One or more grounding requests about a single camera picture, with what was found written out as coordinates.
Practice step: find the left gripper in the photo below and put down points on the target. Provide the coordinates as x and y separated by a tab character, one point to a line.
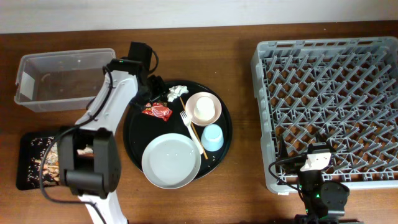
159	83

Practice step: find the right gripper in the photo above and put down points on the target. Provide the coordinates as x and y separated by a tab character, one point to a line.
283	152

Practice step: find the white tissue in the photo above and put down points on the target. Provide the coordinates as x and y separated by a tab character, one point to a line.
176	92

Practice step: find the red snack wrapper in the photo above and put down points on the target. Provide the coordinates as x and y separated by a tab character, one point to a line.
158	110

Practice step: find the grey plate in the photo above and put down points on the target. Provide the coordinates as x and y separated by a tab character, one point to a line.
171	161

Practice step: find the pile of white rice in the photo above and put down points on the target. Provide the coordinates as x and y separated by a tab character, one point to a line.
36	146

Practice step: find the peanut shells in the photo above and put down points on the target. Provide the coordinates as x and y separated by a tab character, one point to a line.
51	171

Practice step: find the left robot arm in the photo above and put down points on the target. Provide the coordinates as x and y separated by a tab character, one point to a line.
94	179

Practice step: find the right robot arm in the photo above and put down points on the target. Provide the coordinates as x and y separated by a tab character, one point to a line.
324	200

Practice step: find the grey dishwasher rack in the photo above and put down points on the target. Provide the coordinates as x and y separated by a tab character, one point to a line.
345	89

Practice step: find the wooden chopstick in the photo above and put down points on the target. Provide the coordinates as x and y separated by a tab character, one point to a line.
205	155

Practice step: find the round black serving tray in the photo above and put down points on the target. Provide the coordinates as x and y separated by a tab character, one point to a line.
140	129

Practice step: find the white plastic fork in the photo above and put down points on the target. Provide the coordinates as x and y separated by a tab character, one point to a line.
187	122

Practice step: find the clear plastic bin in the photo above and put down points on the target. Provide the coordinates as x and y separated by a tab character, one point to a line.
60	81

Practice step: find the white cup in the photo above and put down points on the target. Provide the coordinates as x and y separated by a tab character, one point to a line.
204	108

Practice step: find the light blue cup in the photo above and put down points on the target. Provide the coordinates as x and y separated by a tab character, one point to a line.
212	138

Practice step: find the black rectangular tray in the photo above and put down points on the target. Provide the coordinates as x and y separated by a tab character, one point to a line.
23	162

